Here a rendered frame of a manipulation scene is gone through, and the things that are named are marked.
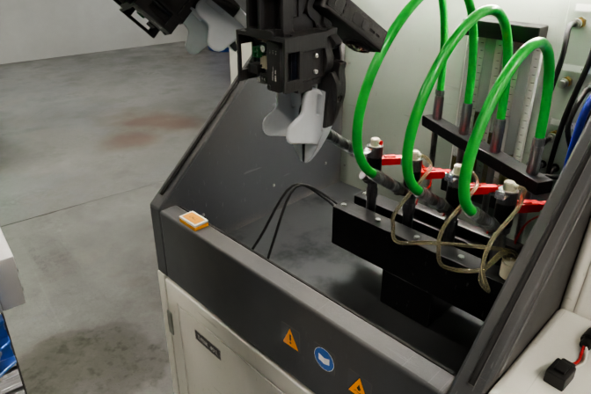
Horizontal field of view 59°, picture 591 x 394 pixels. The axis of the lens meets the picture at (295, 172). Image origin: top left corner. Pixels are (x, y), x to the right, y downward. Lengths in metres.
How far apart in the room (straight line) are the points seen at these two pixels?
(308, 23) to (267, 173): 0.70
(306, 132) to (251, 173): 0.61
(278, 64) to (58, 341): 1.92
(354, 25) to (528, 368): 0.44
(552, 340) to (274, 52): 0.49
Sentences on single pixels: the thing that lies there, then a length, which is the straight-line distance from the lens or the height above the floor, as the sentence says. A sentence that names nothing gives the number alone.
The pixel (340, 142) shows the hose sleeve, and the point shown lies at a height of 1.14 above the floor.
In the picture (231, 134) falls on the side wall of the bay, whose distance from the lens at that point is 1.08.
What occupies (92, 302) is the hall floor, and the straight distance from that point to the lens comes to 2.44.
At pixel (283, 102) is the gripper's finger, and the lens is 0.57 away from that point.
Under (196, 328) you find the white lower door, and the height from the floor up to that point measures 0.72.
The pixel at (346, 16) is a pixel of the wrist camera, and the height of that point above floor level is 1.36.
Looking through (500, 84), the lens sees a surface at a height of 1.27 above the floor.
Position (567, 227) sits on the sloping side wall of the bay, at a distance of 0.71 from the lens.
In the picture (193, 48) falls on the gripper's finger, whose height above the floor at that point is 1.30.
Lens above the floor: 1.44
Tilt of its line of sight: 25 degrees down
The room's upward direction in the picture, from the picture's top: straight up
